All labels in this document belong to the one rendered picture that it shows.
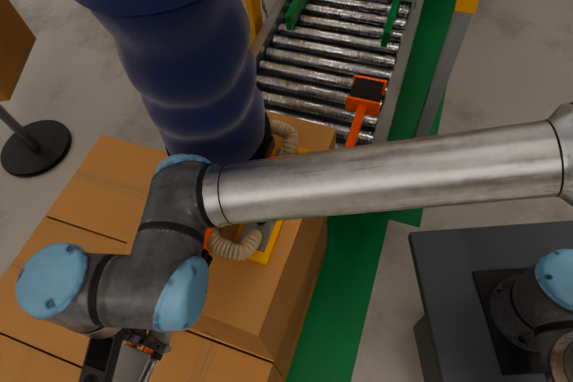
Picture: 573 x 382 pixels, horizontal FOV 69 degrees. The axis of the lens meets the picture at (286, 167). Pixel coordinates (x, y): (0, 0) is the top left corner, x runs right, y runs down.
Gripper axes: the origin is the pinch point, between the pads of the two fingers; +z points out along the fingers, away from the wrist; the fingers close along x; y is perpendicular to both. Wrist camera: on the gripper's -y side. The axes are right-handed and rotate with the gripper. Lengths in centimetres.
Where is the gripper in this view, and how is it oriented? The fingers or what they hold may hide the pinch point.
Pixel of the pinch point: (147, 344)
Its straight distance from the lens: 90.7
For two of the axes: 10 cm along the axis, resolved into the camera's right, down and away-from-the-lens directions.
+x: -9.4, -2.5, 2.4
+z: 0.8, 5.3, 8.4
